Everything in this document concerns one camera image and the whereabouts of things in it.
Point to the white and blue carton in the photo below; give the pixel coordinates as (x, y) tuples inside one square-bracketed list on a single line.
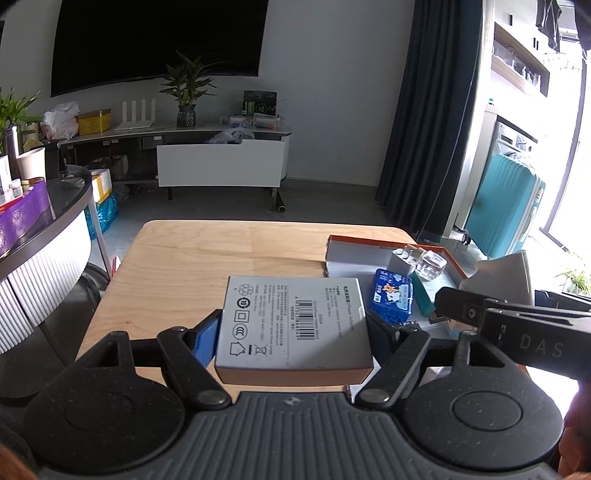
[(3, 180)]

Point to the hanging dark garment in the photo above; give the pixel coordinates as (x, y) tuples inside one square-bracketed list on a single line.
[(548, 23)]

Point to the small green plant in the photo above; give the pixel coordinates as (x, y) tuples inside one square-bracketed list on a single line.
[(577, 279)]

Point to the blue plastic bag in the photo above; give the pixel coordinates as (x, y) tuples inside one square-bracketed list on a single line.
[(104, 217)]

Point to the green printed box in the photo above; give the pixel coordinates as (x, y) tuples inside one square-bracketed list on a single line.
[(258, 102)]

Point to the purple box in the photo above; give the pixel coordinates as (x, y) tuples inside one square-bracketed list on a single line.
[(18, 221)]

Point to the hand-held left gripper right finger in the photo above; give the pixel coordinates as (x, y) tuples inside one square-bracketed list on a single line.
[(379, 342)]

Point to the white console drawer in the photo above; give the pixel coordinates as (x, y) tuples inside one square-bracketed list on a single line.
[(221, 164)]

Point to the white router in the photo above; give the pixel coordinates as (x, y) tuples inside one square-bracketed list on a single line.
[(134, 126)]

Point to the wall shelf with glassware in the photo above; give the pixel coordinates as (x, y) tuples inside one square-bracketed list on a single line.
[(517, 69)]

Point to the round ribbed coffee table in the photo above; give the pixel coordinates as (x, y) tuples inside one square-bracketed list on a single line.
[(46, 277)]

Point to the dark curtain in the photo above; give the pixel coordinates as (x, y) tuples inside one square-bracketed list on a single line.
[(429, 115)]

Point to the potted plant in dark vase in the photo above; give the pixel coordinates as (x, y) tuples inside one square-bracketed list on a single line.
[(186, 115)]

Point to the white power adapter box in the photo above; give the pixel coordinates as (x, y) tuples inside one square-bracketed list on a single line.
[(291, 323)]

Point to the pale crumpled cloth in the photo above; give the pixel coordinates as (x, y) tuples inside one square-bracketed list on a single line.
[(231, 137)]

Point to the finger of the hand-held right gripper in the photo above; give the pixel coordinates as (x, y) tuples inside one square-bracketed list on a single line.
[(531, 341), (565, 299)]

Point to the white television console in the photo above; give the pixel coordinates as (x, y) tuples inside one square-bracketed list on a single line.
[(138, 134)]

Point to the orange cardboard box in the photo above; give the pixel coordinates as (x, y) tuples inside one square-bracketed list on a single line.
[(355, 258)]

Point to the cardboard box with yellow print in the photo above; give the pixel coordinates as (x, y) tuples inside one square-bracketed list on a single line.
[(101, 184)]

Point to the black rolled tube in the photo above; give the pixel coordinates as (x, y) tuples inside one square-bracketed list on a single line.
[(280, 204)]

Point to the person's right hand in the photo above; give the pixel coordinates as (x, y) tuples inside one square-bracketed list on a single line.
[(579, 438)]

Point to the teal paper box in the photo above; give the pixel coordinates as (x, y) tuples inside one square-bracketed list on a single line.
[(422, 295)]

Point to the white washing machine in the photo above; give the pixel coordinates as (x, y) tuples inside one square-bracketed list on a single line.
[(515, 138)]

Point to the clear plastic case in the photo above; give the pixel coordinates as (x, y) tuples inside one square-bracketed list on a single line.
[(258, 122)]

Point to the teal suitcase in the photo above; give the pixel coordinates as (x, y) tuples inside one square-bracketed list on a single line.
[(503, 207)]

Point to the clear liquid bottle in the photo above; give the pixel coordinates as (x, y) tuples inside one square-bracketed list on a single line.
[(431, 266)]

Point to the steel bottle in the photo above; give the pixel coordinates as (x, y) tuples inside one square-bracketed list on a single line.
[(11, 147)]

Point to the white plug-in heater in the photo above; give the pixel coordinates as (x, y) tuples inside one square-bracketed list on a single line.
[(503, 277)]

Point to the white plastic bag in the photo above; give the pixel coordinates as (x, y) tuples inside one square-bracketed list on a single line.
[(60, 120)]

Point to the white paper cup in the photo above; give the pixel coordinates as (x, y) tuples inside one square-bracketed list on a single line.
[(31, 164)]

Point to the blue floss pick box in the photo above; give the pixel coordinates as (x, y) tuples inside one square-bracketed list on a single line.
[(390, 295)]

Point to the black wall television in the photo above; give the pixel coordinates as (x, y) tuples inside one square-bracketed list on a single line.
[(157, 37)]

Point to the black appliance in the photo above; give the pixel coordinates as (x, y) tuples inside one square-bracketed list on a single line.
[(55, 159)]

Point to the white cube charger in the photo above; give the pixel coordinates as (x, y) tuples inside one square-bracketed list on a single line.
[(399, 265)]

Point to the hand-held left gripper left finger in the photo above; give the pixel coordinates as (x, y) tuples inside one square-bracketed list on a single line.
[(206, 341)]

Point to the leafy green plant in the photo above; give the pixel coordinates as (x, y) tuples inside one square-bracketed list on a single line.
[(14, 110)]

